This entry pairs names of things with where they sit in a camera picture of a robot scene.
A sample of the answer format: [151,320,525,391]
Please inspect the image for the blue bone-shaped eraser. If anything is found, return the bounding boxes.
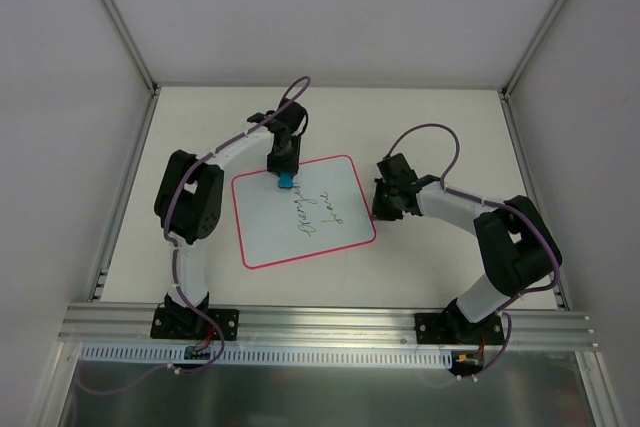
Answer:
[277,172,294,190]

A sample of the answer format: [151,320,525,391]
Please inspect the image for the pink framed whiteboard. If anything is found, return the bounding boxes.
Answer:
[231,155,377,270]

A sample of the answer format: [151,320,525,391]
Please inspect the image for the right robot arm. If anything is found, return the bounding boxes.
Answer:
[372,154,562,345]

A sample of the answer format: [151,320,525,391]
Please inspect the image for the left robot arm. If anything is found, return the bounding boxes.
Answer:
[154,99,309,338]

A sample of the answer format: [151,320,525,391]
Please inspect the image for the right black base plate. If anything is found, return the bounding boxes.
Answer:
[413,312,505,346]

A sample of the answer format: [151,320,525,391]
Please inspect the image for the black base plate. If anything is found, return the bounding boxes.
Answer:
[149,305,240,342]
[413,312,505,346]

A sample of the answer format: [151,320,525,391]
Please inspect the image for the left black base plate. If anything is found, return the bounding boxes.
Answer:
[149,305,240,342]

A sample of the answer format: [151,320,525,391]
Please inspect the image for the left aluminium frame post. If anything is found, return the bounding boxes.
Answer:
[86,0,158,303]

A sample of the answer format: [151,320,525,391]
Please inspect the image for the aluminium frame post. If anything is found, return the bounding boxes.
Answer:
[86,0,158,303]
[498,0,570,207]

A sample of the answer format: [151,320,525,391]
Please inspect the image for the white slotted cable duct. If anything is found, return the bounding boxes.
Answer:
[79,343,453,370]

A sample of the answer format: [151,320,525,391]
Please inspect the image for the aluminium mounting rail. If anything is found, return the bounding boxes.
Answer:
[57,302,600,351]

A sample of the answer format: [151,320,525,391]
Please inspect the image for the right aluminium frame post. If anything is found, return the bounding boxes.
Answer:
[498,0,570,207]

